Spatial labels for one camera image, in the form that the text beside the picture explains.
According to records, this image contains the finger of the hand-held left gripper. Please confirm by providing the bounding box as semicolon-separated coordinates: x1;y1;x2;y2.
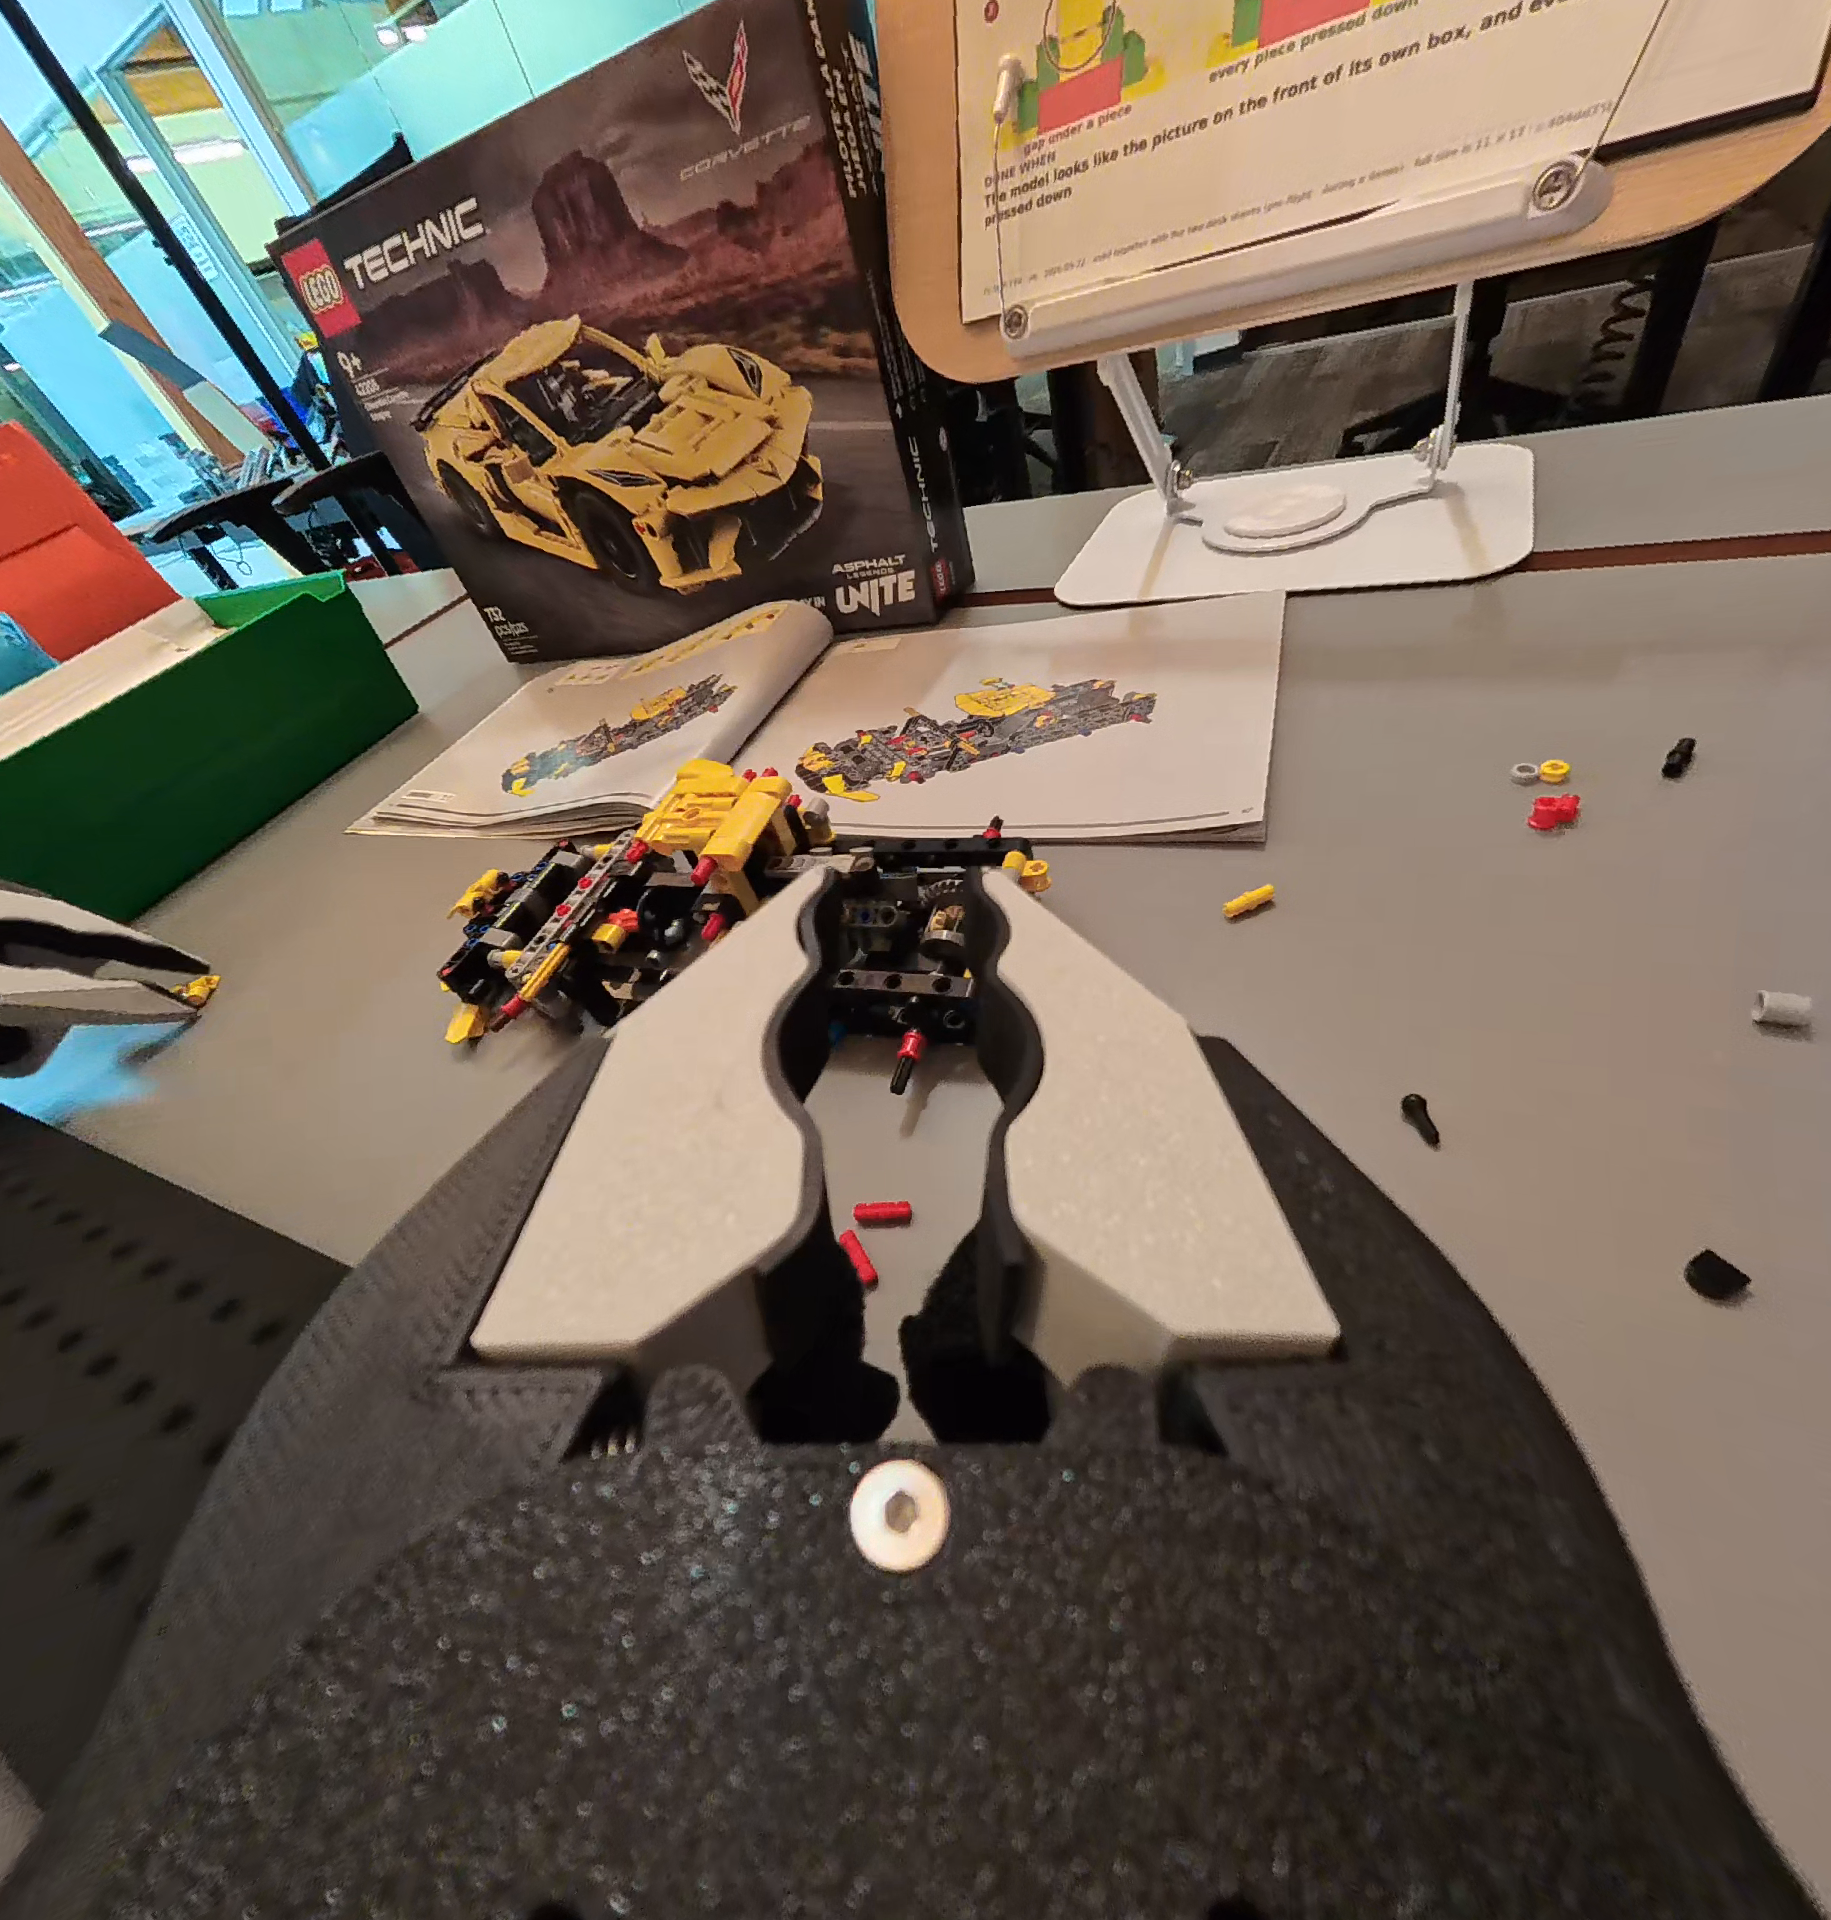
0;884;212;984
0;958;200;1034

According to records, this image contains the black dotted floor mat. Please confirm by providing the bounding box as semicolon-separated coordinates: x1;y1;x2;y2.
0;1086;350;1802

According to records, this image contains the orange plastic case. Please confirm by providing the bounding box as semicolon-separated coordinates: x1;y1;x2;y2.
0;420;182;625

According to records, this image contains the white paper sheet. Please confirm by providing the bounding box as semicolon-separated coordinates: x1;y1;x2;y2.
0;601;233;783

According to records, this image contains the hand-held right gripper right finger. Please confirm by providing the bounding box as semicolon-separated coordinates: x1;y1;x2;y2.
980;868;1341;1381

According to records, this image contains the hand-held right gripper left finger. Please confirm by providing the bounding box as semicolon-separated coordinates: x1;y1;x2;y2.
470;868;834;1374

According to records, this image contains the lego instruction booklet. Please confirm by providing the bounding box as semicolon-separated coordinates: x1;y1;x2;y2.
348;592;1287;845

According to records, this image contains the lego set box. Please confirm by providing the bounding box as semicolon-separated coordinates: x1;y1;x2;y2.
267;0;977;663

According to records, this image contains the printed instruction sheet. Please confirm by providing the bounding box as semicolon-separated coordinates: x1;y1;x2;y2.
955;0;1831;325

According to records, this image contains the white document stand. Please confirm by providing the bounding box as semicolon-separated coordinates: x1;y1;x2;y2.
873;0;1831;610

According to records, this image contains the lego car chassis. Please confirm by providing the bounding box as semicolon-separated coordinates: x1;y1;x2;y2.
438;757;1053;1097

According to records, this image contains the green storage bin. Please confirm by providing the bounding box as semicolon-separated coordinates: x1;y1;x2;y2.
0;576;417;925

